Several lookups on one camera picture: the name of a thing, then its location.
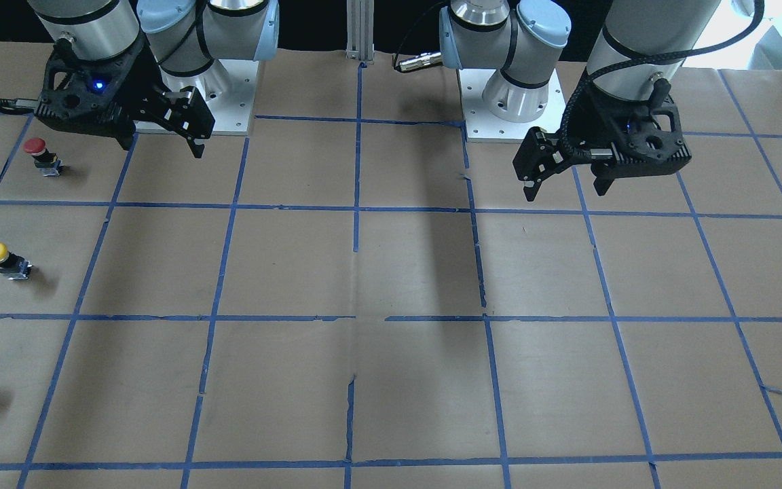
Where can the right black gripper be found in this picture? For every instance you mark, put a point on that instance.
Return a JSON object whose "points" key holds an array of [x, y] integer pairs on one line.
{"points": [[144, 76]]}

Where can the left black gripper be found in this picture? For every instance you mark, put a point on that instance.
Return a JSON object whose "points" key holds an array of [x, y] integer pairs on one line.
{"points": [[586, 122]]}

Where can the yellow push button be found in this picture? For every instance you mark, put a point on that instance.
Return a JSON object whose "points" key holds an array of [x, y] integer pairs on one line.
{"points": [[13, 266]]}

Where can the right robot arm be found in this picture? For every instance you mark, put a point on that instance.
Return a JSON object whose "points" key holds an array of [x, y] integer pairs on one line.
{"points": [[185, 37]]}

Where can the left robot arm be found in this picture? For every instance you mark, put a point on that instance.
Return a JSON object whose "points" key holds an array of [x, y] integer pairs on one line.
{"points": [[637, 51]]}

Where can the red push button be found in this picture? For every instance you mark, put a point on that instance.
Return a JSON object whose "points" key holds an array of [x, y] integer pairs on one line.
{"points": [[46, 162]]}

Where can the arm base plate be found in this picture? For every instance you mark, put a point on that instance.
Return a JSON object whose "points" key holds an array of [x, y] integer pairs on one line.
{"points": [[229, 88], [495, 111]]}

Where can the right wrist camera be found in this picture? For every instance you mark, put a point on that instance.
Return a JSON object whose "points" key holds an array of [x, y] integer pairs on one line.
{"points": [[75, 96]]}

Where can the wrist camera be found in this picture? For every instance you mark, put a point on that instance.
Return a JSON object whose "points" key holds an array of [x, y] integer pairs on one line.
{"points": [[75, 96], [652, 140]]}

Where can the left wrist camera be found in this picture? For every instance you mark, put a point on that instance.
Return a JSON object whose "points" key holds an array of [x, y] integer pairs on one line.
{"points": [[652, 140]]}

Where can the aluminium frame post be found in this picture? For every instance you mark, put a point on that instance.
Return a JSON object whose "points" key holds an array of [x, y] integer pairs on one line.
{"points": [[360, 15]]}

